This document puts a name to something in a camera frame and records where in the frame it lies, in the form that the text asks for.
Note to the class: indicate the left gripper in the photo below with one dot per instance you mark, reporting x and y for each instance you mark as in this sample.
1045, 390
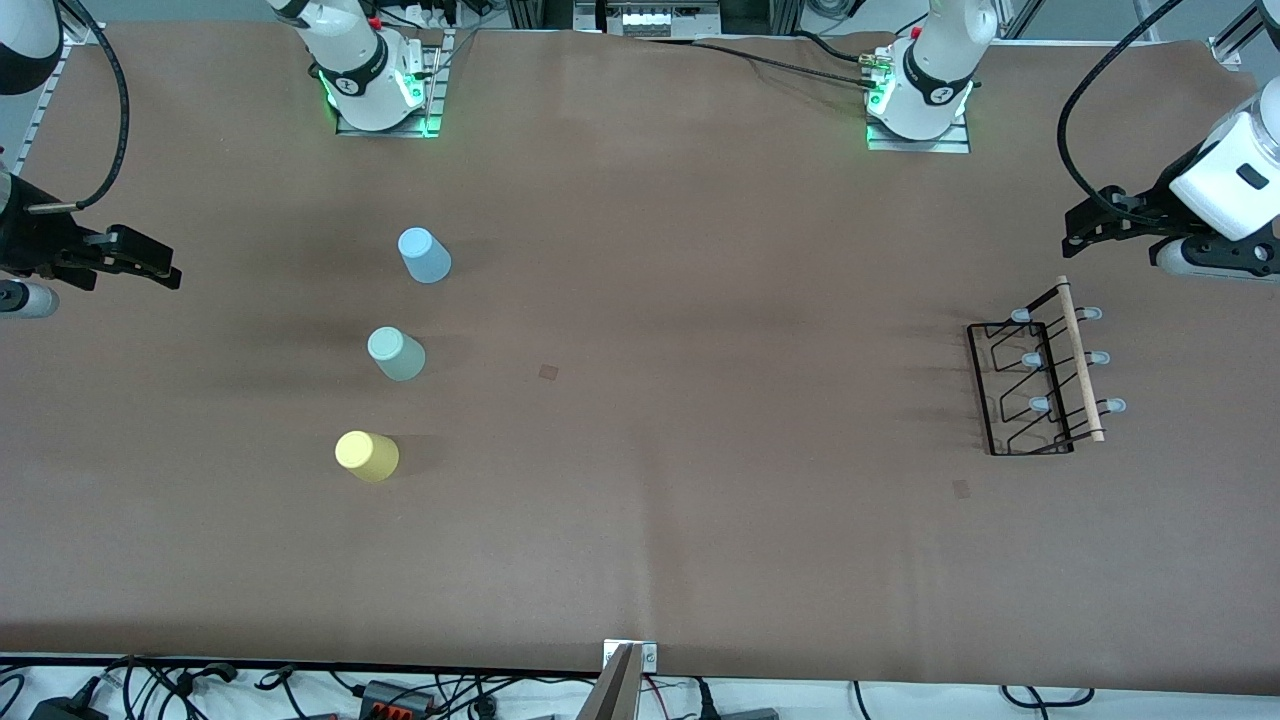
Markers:
1153, 205

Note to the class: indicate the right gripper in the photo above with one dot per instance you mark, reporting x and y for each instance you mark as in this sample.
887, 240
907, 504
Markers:
28, 238

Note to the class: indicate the pale green plastic cup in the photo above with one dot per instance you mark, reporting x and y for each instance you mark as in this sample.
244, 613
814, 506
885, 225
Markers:
397, 355

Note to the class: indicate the yellow plastic cup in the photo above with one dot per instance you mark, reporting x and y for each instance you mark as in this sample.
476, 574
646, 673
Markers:
367, 456

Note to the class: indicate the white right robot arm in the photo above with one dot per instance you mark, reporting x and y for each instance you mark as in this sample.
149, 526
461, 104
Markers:
350, 60

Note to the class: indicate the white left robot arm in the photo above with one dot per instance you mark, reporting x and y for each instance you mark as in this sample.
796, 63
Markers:
935, 70

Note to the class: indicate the light blue plastic cup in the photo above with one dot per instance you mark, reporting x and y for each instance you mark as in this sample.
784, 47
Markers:
425, 256

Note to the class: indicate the black power adapter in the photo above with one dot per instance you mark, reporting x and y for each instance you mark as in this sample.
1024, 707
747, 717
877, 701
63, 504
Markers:
65, 710

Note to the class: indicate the white electronics box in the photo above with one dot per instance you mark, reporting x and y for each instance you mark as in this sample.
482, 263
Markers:
647, 18

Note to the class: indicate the grey box with orange connectors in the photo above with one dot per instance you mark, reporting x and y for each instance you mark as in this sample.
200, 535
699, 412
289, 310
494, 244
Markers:
397, 698

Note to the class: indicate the brown paper table cover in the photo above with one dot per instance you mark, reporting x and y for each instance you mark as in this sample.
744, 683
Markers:
700, 550

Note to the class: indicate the aluminium table edge rail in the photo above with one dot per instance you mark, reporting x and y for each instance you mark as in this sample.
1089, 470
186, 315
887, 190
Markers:
40, 120

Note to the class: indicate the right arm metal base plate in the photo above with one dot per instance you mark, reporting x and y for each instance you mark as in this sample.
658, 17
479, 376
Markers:
430, 95

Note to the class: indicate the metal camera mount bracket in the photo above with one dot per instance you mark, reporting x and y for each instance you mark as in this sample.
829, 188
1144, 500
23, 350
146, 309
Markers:
625, 680

